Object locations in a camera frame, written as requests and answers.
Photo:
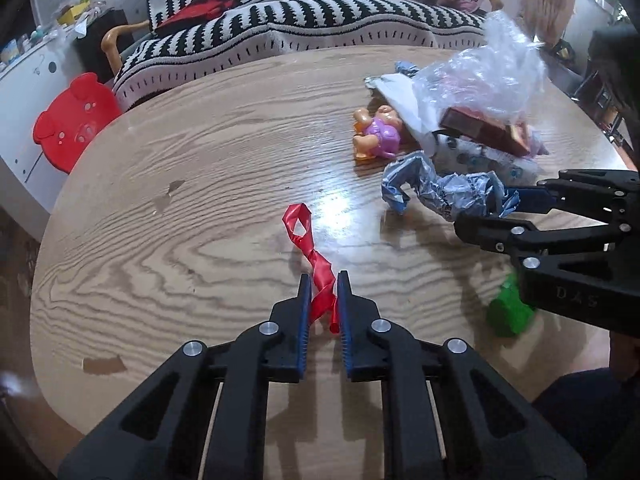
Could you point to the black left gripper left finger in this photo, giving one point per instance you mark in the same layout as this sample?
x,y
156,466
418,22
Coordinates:
x,y
202,413

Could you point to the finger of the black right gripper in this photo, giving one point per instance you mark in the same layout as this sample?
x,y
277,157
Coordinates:
x,y
604,195
589,274

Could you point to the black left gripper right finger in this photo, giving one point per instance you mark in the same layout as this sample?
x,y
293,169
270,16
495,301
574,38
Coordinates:
x,y
447,414

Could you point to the blue foil wrapper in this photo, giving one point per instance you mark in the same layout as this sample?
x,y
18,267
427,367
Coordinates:
x,y
477,195

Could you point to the red ribbon strip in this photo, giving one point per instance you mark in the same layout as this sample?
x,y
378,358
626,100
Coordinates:
x,y
298,226

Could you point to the green toy car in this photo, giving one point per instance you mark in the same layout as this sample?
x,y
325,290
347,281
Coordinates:
x,y
507,315

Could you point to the brown chocolate box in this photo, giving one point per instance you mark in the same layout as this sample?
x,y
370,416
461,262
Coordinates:
x,y
509,137

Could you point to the clear plastic bag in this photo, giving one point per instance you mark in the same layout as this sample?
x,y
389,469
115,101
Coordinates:
x,y
499,79

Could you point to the pink purple doll toy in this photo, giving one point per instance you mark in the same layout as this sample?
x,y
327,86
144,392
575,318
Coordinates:
x,y
377,135

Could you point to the red pig stool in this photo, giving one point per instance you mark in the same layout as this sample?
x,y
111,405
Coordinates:
x,y
73,119

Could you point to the white cabinet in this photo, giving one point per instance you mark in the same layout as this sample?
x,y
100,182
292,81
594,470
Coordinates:
x,y
29,183

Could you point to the black white striped sofa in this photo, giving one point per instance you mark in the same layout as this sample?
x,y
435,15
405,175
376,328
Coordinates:
x,y
256,29

